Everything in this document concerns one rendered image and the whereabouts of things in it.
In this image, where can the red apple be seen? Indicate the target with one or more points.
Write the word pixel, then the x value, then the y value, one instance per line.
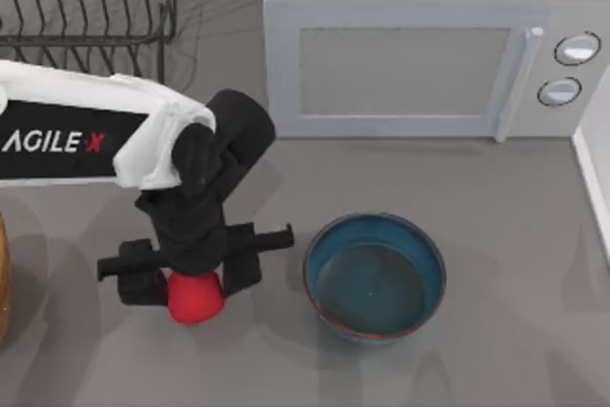
pixel 195 299

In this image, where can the small microwave knob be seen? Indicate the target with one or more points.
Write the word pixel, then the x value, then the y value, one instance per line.
pixel 559 92

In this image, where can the brown wooden object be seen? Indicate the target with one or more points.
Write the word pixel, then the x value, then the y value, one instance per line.
pixel 4 278

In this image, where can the large microwave knob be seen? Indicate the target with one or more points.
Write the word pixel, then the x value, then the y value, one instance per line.
pixel 577 47

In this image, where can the pale microwave door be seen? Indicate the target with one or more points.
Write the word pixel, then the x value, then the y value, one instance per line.
pixel 400 73

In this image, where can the blue bowl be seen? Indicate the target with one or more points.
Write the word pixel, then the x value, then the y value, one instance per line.
pixel 376 283

